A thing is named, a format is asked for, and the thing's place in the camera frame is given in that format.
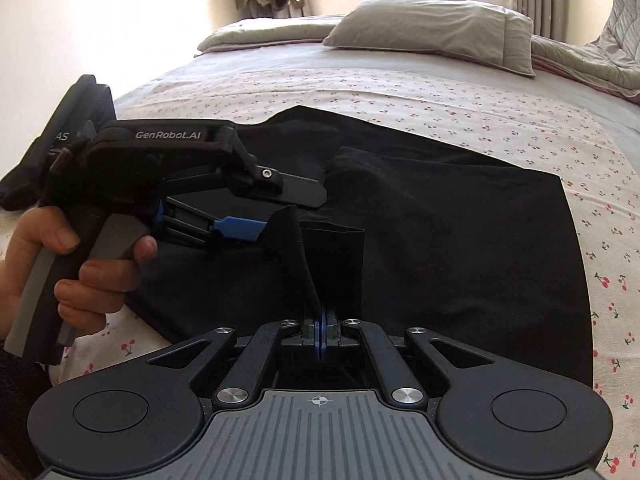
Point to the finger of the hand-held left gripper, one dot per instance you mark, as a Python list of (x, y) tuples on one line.
[(237, 229)]

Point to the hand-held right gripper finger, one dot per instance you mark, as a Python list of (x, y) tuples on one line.
[(327, 340), (316, 340)]

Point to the black pants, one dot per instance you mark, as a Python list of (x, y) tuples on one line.
[(450, 240)]

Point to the person's left hand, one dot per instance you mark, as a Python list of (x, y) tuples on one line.
[(100, 285)]

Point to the grey folded quilt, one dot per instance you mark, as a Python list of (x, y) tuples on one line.
[(260, 35)]

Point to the cherry print bed sheet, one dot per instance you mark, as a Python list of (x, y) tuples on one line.
[(450, 100)]

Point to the grey pillow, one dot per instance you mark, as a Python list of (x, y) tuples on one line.
[(430, 30)]

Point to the grey quilted headboard cover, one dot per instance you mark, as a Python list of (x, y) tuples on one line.
[(622, 15)]

